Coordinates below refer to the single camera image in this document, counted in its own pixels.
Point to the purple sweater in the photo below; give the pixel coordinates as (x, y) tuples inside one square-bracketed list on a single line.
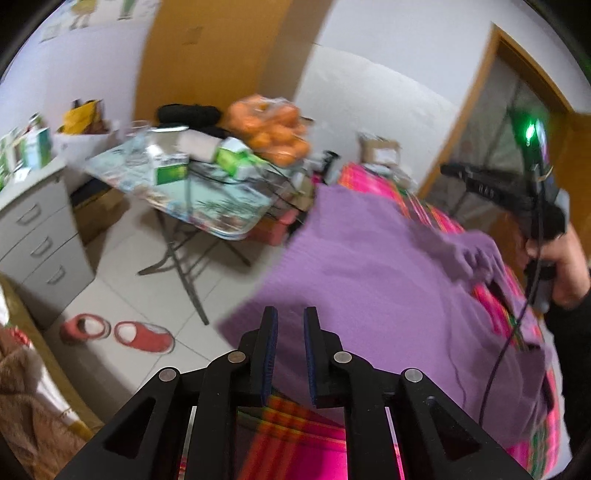
[(369, 286)]

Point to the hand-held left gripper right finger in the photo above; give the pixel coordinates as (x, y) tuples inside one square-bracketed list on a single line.
[(309, 360)]

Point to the wooden wardrobe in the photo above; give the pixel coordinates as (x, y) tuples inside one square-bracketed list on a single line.
[(207, 55)]

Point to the cardboard box with label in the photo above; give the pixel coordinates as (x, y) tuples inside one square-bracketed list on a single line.
[(378, 148)]

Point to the brown fuzzy blanket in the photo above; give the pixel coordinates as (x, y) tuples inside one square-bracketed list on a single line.
[(32, 415)]

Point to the clear plastic door curtain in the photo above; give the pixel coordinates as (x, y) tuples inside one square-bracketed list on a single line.
[(508, 115)]

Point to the pink green plaid bed sheet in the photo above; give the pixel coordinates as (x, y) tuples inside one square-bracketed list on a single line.
[(295, 438)]

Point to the green tissue pack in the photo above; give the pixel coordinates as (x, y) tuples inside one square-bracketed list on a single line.
[(240, 159)]

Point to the person's right forearm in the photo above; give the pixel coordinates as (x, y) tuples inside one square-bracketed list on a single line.
[(572, 378)]

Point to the person's right hand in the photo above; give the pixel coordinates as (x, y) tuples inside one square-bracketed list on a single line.
[(565, 267)]

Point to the folding table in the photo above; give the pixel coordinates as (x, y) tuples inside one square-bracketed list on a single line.
[(207, 203)]

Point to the drinking glass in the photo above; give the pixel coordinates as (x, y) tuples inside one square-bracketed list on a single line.
[(136, 143)]

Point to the stack of green boxes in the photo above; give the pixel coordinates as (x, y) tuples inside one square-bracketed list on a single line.
[(23, 147)]

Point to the bag of oranges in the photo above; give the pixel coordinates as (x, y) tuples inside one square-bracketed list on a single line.
[(270, 129)]

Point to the black cloth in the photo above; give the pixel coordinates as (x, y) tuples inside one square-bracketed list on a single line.
[(187, 115)]

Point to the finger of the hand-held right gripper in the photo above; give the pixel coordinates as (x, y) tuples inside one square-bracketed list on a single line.
[(480, 184)]

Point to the cartoon wall sticker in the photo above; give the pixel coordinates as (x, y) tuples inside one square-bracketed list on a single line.
[(92, 14)]

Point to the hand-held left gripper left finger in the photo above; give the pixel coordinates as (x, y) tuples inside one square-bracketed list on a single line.
[(270, 350)]

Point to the green white box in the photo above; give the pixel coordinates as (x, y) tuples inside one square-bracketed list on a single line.
[(171, 171)]

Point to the yellow bag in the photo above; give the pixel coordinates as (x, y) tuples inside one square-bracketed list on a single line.
[(85, 117)]

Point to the grey drawer cabinet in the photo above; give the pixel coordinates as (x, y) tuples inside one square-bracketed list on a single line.
[(41, 249)]

